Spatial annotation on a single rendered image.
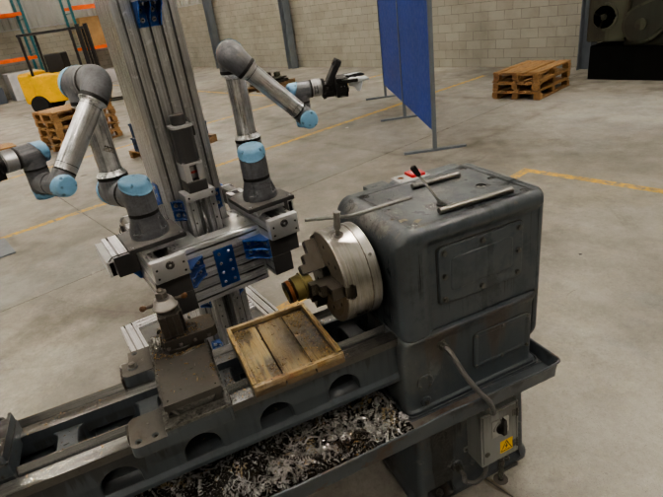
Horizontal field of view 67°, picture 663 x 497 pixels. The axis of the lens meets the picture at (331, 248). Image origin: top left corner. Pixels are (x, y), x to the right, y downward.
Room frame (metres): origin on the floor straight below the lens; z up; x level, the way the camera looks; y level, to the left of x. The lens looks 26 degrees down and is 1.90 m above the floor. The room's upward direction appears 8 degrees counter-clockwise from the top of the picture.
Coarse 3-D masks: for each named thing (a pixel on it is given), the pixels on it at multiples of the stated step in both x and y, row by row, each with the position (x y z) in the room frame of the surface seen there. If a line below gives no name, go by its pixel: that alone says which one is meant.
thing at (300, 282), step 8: (288, 280) 1.42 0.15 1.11; (296, 280) 1.40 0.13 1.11; (304, 280) 1.39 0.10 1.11; (312, 280) 1.41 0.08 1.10; (288, 288) 1.38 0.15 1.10; (296, 288) 1.38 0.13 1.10; (304, 288) 1.38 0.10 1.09; (288, 296) 1.42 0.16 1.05; (296, 296) 1.38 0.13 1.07; (304, 296) 1.38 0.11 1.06
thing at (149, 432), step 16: (144, 352) 1.42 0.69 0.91; (128, 368) 1.34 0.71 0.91; (144, 368) 1.34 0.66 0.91; (128, 384) 1.30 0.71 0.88; (160, 400) 1.15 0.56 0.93; (224, 400) 1.11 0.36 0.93; (144, 416) 1.12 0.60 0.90; (160, 416) 1.11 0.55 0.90; (176, 416) 1.07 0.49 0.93; (192, 416) 1.06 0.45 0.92; (208, 416) 1.07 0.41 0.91; (224, 416) 1.08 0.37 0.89; (128, 432) 1.07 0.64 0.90; (144, 432) 1.05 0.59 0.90; (160, 432) 1.04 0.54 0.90; (176, 432) 1.04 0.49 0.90; (192, 432) 1.05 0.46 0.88; (144, 448) 1.00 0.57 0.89; (160, 448) 1.02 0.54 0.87
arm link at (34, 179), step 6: (42, 168) 1.73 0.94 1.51; (30, 174) 1.71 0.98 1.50; (36, 174) 1.71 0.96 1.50; (42, 174) 1.71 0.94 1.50; (30, 180) 1.72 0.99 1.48; (36, 180) 1.70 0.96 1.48; (36, 186) 1.70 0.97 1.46; (36, 192) 1.71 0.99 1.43; (42, 192) 1.70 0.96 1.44; (42, 198) 1.71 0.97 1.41
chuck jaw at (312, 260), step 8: (312, 240) 1.51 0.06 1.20; (304, 248) 1.51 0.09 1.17; (312, 248) 1.49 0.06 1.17; (304, 256) 1.47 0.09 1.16; (312, 256) 1.47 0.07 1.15; (320, 256) 1.48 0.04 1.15; (304, 264) 1.45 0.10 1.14; (312, 264) 1.45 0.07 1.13; (320, 264) 1.46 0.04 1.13; (304, 272) 1.43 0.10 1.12
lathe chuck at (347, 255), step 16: (320, 240) 1.47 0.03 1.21; (336, 240) 1.42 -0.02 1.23; (352, 240) 1.42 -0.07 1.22; (336, 256) 1.36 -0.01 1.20; (352, 256) 1.37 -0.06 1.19; (320, 272) 1.52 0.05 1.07; (336, 272) 1.37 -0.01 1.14; (352, 272) 1.34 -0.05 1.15; (368, 272) 1.35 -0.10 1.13; (368, 288) 1.33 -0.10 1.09; (336, 304) 1.41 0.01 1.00; (352, 304) 1.32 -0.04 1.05; (368, 304) 1.34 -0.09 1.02
